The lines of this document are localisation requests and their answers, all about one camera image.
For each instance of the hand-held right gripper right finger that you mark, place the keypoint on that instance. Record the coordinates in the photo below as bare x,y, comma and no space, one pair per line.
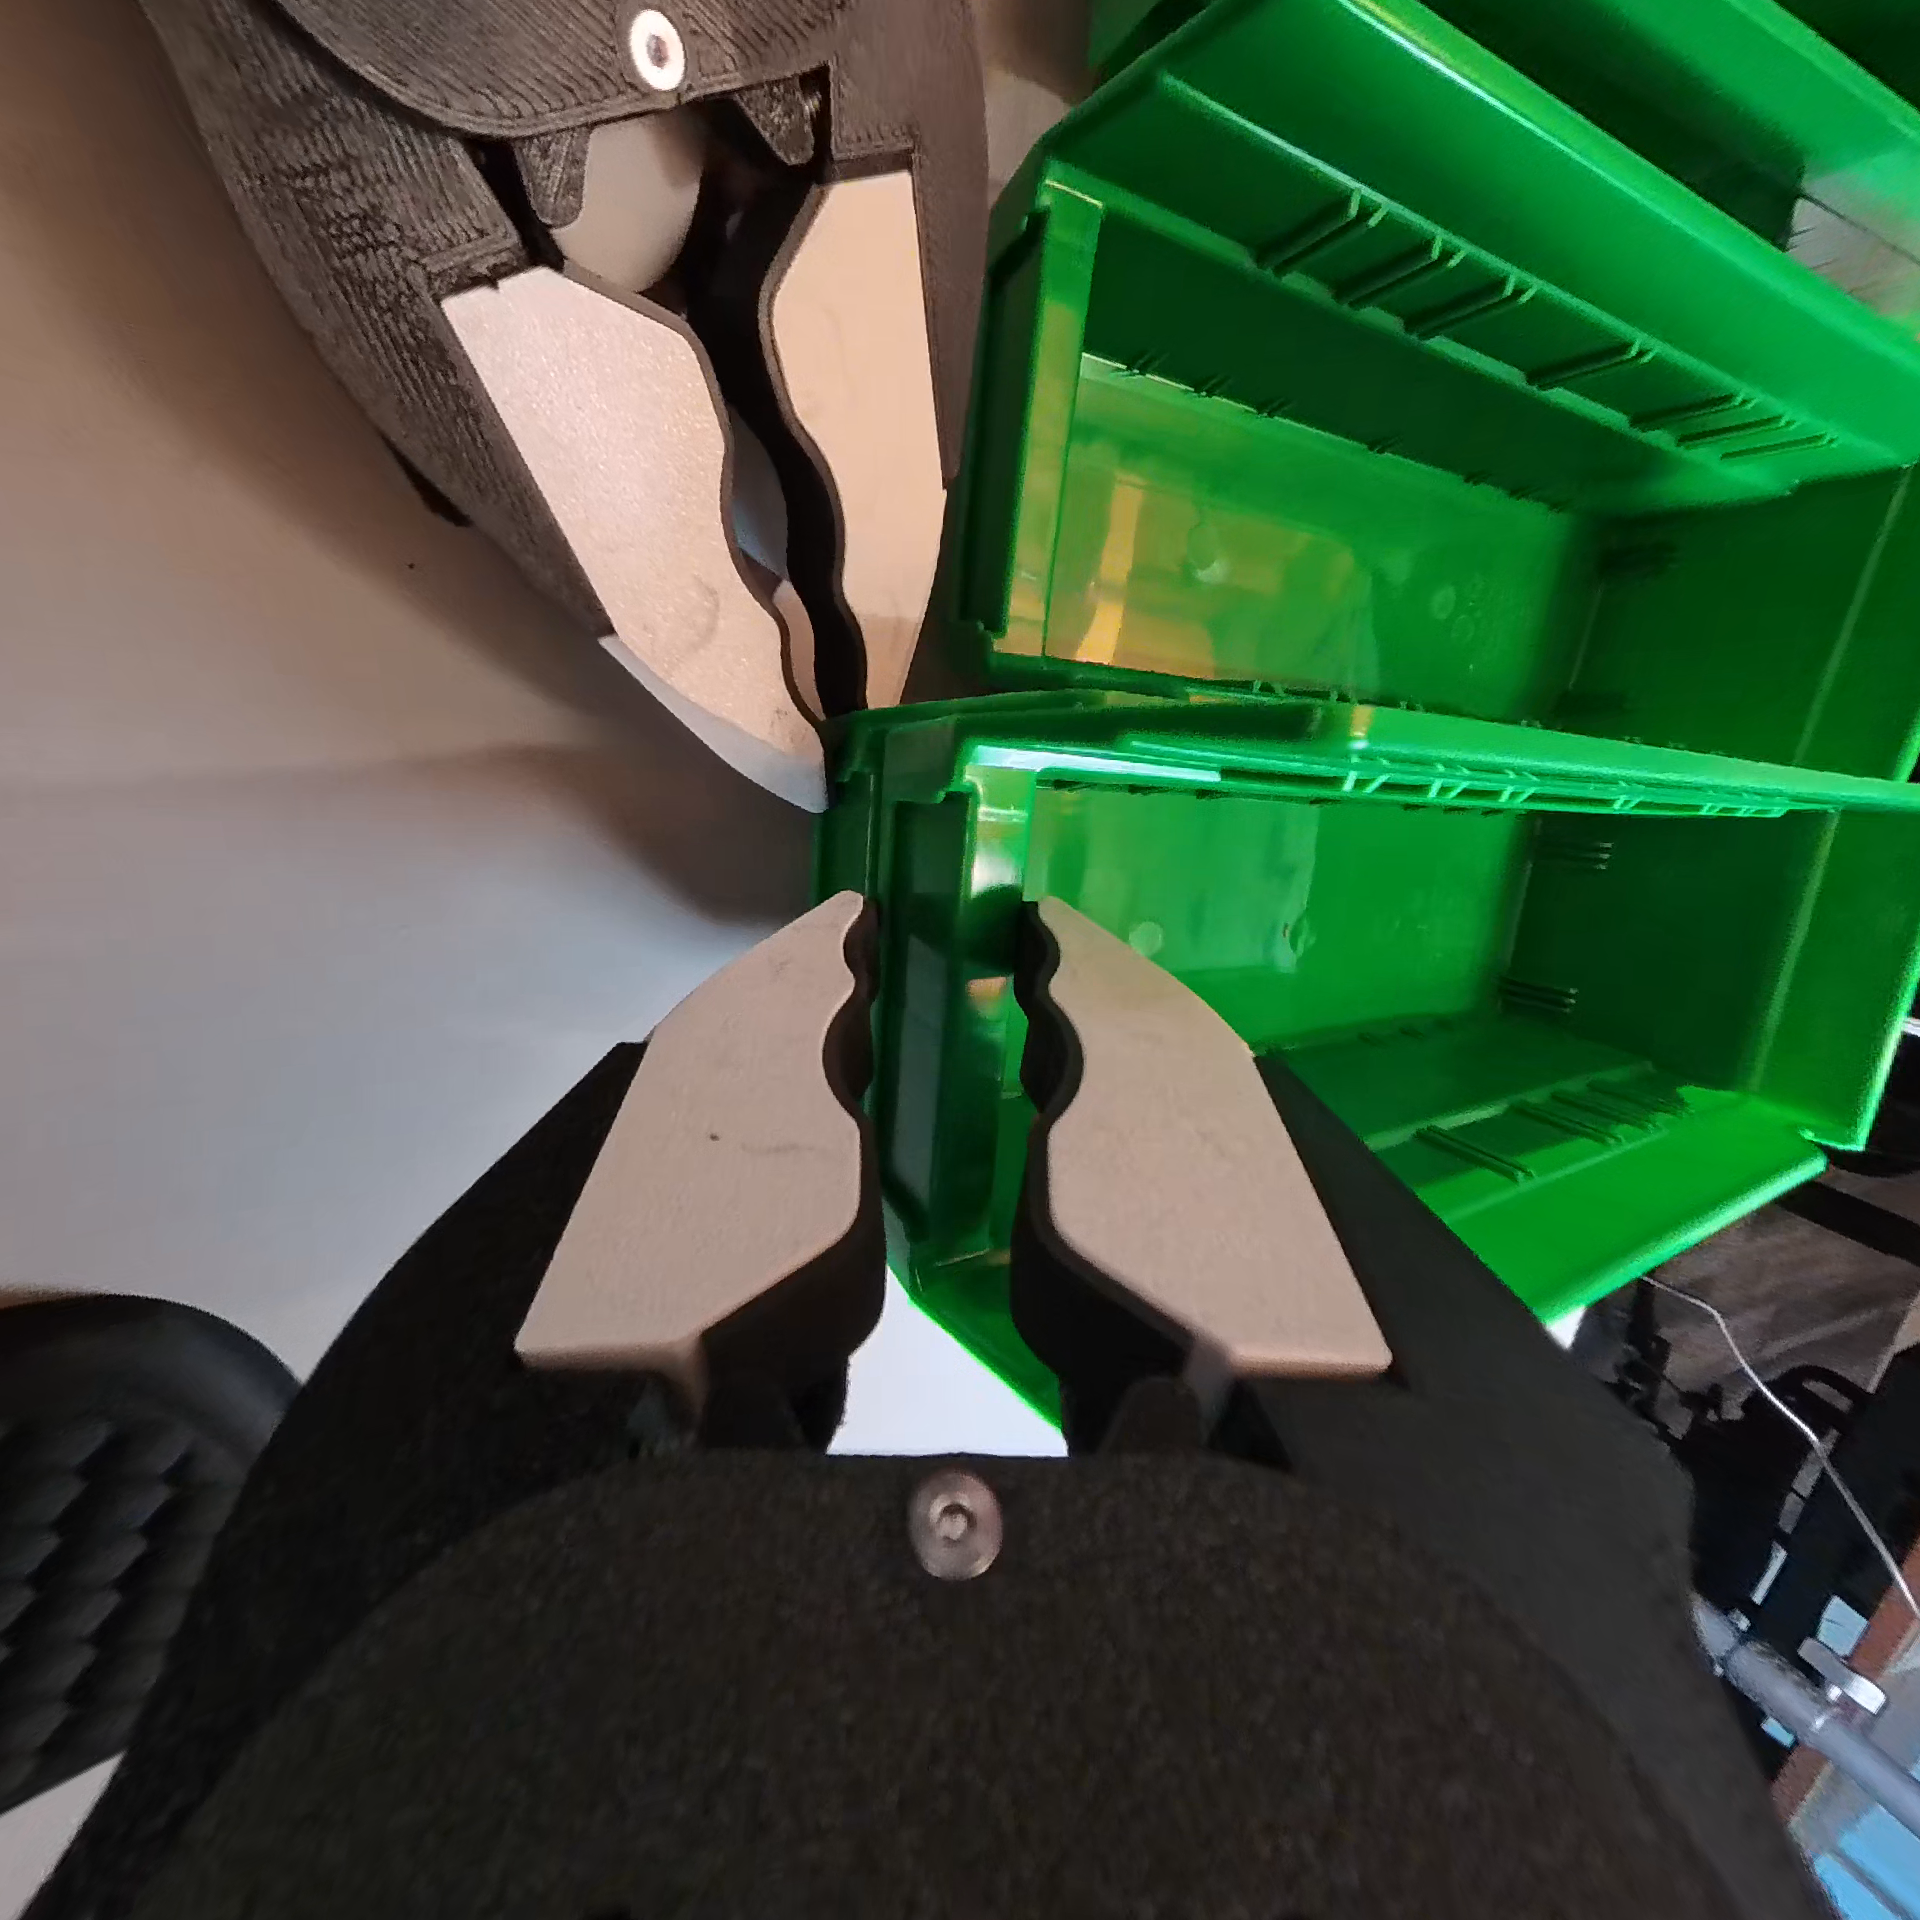
1200,1182

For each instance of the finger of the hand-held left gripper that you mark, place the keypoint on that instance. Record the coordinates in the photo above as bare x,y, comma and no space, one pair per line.
616,480
864,375

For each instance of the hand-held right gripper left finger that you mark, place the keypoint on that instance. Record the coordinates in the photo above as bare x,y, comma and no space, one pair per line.
705,1182

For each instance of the green plastic bin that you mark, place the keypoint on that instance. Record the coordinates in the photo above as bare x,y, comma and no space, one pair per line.
1844,106
1347,570
1347,928
841,780

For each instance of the black chair armrest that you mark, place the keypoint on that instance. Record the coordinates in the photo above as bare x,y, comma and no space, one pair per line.
104,1526

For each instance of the grey metal rod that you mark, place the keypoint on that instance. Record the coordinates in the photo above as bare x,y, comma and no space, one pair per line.
1801,1693

